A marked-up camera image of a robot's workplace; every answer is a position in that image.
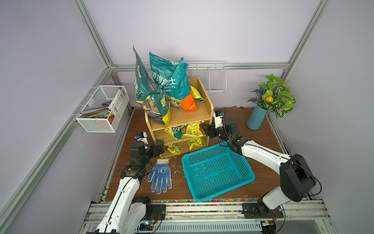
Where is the yellow green packet shelf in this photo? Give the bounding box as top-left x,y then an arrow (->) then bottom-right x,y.
164,125 -> 186,140

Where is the teal plastic basket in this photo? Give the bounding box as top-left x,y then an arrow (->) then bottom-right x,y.
182,142 -> 255,202

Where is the dark green yellow fertilizer bag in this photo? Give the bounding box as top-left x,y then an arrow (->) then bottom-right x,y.
133,49 -> 171,127

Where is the yellow fertilizer packet top shelf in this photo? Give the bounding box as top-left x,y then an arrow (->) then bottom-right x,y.
191,86 -> 205,102

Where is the teal orange soil bag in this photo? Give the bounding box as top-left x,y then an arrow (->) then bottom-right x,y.
149,53 -> 198,112

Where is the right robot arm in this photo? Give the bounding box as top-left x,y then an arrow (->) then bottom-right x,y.
202,119 -> 320,216

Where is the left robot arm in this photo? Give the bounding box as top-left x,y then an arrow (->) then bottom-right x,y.
92,140 -> 166,234

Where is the yellow packet bottom shelf right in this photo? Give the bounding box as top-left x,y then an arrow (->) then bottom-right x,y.
188,137 -> 203,150

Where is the yellow flower packet middle shelf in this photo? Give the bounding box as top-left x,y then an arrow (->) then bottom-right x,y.
183,121 -> 203,137

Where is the wooden three-tier shelf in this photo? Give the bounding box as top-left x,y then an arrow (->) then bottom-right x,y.
144,78 -> 214,154

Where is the blue dotted work glove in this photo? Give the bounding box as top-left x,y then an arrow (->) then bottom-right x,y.
147,159 -> 172,194

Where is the teal vase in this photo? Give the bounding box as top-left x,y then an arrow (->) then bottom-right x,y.
246,105 -> 267,130

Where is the artificial green plant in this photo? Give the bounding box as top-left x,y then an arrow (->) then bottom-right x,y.
248,74 -> 296,118

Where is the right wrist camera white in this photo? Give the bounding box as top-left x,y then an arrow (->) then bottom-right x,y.
214,111 -> 225,129

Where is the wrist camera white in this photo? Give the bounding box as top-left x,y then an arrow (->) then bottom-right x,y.
214,111 -> 225,129
135,132 -> 148,144

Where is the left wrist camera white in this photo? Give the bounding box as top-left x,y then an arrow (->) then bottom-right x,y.
135,132 -> 148,144

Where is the white wire rack back wall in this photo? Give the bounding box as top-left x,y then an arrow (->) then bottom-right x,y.
187,60 -> 227,92

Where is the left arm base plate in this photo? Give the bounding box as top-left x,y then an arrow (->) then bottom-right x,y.
140,204 -> 166,221

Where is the white wire basket left wall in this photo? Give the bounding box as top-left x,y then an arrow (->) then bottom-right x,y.
76,85 -> 129,133

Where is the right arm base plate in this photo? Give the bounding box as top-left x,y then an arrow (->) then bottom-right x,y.
242,202 -> 284,220

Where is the aluminium rail frame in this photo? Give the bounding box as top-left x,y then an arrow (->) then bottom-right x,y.
80,199 -> 336,234

